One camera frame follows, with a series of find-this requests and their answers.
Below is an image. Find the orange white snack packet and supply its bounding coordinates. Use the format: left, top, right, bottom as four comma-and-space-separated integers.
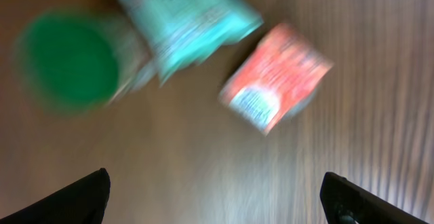
220, 23, 332, 135

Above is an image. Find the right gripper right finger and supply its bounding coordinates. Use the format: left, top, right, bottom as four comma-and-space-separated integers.
320, 172, 427, 224

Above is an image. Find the teal tissue packet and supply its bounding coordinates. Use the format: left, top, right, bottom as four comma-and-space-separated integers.
118, 0, 263, 82

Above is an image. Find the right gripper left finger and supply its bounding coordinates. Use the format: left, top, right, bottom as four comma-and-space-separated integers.
1, 168, 111, 224

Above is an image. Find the green lid jar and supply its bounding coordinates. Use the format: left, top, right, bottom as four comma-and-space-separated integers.
14, 9, 157, 113

